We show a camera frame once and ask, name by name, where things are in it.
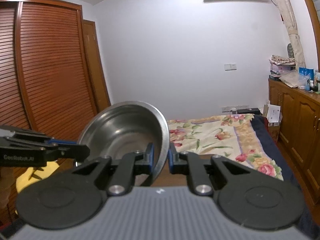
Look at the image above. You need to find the white wall light switch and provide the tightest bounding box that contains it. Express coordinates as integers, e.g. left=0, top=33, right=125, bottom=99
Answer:
left=224, top=63, right=237, bottom=71

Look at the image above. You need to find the clutter pile on sideboard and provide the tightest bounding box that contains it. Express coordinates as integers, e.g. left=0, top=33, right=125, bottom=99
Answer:
left=269, top=43, right=296, bottom=80

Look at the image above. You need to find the brown louvered wooden wardrobe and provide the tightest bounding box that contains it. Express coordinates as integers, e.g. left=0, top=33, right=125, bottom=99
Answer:
left=0, top=0, right=112, bottom=227

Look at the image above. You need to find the stainless steel bowl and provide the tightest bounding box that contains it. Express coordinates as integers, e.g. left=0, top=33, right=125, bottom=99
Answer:
left=78, top=101, right=170, bottom=186

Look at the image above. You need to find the wooden sideboard cabinet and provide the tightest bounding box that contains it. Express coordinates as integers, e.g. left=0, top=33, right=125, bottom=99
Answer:
left=268, top=79, right=319, bottom=204

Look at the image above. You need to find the wall power outlet strip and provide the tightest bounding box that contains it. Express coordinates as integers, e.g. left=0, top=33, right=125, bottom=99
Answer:
left=221, top=105, right=249, bottom=113

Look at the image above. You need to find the yellow Pikachu plush toy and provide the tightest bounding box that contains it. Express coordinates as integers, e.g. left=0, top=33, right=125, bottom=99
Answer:
left=16, top=161, right=60, bottom=193

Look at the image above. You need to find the cream curtain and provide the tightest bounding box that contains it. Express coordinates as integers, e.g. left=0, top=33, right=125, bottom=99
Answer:
left=276, top=0, right=305, bottom=68

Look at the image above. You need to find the floral bed blanket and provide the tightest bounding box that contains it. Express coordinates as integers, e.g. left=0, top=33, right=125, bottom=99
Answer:
left=168, top=114, right=283, bottom=180

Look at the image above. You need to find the white cardboard box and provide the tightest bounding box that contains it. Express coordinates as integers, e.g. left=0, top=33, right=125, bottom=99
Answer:
left=263, top=104, right=282, bottom=127

